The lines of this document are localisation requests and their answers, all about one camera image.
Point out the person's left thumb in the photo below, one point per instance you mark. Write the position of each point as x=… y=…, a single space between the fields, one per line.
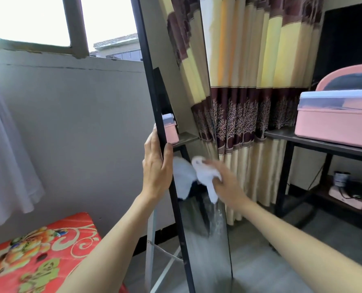
x=168 y=161

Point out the pink rounded vanity case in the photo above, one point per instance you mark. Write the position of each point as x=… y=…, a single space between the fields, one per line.
x=327 y=77

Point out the black metal-framed desk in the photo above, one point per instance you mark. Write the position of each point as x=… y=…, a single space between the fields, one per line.
x=303 y=143

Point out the small black jar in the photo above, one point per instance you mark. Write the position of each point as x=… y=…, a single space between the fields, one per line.
x=341 y=178

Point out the black flat screen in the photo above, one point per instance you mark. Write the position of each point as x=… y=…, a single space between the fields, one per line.
x=346 y=36

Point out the tall black-framed mirror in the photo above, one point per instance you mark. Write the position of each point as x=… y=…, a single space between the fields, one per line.
x=168 y=88

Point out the grey window frame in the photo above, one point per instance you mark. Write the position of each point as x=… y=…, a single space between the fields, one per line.
x=74 y=27

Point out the white cleaning cloth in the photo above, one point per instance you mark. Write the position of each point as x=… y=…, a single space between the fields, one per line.
x=204 y=173

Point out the pink storage box clear lid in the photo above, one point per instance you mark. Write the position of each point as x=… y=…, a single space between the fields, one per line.
x=333 y=118

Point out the person's left forearm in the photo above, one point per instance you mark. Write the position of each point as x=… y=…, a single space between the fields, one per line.
x=113 y=241

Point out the grey building outside window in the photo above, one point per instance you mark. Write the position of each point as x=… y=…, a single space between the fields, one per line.
x=120 y=47

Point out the person's left hand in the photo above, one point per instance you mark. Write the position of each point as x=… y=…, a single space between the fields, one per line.
x=153 y=167

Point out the person's right hand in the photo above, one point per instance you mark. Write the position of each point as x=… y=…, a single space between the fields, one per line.
x=228 y=187

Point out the yellow and maroon patterned curtain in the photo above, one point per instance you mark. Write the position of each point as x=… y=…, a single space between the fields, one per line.
x=260 y=88

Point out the pink flat device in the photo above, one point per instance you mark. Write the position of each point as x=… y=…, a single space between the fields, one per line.
x=347 y=196

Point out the person's right forearm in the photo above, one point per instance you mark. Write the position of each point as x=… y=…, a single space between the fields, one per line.
x=297 y=250

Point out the white metal mirror stand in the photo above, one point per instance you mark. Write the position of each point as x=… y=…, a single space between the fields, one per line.
x=152 y=256

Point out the person's right fingers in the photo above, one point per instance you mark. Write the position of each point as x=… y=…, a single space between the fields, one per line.
x=213 y=167

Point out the red floral plastic stool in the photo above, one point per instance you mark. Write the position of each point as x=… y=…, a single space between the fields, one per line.
x=31 y=256

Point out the white sheer curtain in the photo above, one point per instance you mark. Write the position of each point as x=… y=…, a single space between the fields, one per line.
x=7 y=155

